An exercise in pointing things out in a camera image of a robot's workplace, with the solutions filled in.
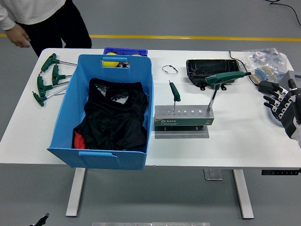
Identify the large green T-handle hex key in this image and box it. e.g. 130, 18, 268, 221
205, 71, 252, 113

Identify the person's right hand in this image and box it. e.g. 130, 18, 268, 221
5, 27, 31, 48

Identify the black table control panel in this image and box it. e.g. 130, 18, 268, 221
261, 169, 301, 176

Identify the dark blue plastic bin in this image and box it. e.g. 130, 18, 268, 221
103, 47, 149, 57

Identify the black clothing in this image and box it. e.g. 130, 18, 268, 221
72, 78, 149, 152

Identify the round dish of parts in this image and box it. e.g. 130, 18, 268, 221
269, 107, 286, 127

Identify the black plastic tray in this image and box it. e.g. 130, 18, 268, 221
185, 58, 242, 91

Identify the grey metal table bracket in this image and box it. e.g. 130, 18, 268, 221
203, 169, 223, 181

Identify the small green T-handle hex key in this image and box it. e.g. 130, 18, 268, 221
168, 80, 182, 113

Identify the black floor cable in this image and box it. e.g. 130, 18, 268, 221
265, 0, 301, 25

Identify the taped beige resistor strip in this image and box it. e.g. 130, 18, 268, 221
249, 65, 276, 83

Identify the white table leg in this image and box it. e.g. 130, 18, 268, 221
65, 167, 87, 218
231, 169, 255, 219

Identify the light blue plastic storage box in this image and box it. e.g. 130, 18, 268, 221
47, 54, 155, 170

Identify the red orange cloth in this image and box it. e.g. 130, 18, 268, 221
74, 131, 88, 149

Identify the black adapter cord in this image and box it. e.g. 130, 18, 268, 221
229, 50, 259, 87

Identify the metal hex key stand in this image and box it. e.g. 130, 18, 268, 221
154, 105, 215, 139

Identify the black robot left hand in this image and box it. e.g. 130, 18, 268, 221
29, 213, 50, 226

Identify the person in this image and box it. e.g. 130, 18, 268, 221
0, 0, 92, 58

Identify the black power adapter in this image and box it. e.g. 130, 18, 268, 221
258, 81, 279, 95

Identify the clear bag of blue resistors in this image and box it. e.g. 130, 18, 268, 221
243, 48, 290, 83

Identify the thin wire loop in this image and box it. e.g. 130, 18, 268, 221
161, 65, 179, 76

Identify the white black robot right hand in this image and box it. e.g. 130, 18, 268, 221
262, 79, 301, 148

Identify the grey box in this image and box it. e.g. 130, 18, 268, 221
278, 70, 301, 90

